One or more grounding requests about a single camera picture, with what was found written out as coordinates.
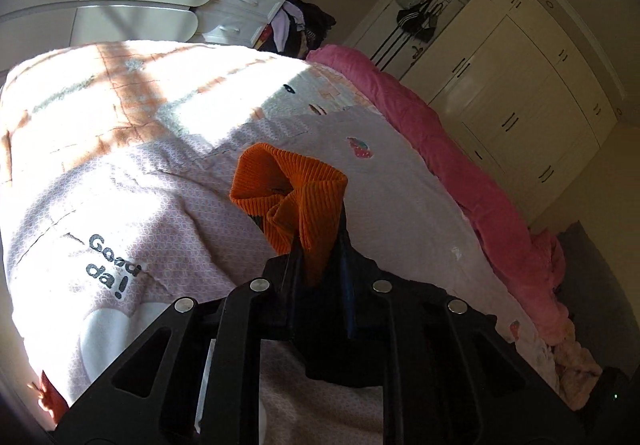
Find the cream wardrobe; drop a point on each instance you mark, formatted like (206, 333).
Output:
(525, 90)

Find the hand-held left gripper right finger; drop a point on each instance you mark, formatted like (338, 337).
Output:
(345, 285)

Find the pink fleece duvet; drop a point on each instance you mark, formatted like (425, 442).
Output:
(425, 135)

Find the white door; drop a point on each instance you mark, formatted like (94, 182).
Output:
(380, 30)

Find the pale yellow pink clothes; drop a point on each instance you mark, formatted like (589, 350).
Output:
(575, 365)

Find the orange ribbed knit garment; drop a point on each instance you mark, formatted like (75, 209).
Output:
(305, 195)

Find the dark clothes pile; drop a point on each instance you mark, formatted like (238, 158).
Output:
(300, 27)

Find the dark box with light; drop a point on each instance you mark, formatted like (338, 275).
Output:
(612, 395)

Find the dark hanging clothes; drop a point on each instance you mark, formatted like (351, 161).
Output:
(417, 17)

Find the lilac printed blanket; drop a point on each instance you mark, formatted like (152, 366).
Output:
(150, 185)

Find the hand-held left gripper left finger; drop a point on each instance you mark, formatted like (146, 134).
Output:
(294, 270)

